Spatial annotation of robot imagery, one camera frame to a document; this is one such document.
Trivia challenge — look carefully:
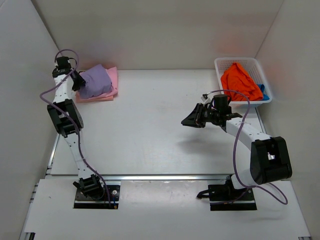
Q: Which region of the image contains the purple t shirt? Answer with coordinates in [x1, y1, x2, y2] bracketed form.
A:
[78, 64, 112, 99]

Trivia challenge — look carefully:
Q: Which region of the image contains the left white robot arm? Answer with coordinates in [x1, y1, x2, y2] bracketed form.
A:
[47, 56, 105, 201]

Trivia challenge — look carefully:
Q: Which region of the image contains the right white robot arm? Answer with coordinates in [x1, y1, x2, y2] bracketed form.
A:
[181, 94, 293, 190]

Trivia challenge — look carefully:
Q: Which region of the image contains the folded pink t shirt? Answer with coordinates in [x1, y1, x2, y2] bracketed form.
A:
[75, 64, 119, 103]

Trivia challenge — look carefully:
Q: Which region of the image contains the orange t shirt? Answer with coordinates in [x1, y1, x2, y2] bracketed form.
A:
[220, 62, 263, 102]

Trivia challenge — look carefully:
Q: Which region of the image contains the white plastic basket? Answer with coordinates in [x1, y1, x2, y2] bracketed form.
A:
[214, 57, 272, 108]

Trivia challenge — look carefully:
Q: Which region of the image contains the blue t shirt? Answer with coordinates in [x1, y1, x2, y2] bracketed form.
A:
[257, 84, 270, 101]

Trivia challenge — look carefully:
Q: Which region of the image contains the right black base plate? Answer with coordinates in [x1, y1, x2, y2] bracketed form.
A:
[196, 180, 257, 211]

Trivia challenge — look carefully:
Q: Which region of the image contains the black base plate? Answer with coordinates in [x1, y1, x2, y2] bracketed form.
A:
[196, 180, 257, 211]
[73, 184, 121, 210]

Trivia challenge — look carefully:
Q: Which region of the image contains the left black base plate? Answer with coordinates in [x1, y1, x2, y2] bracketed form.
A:
[73, 184, 121, 210]

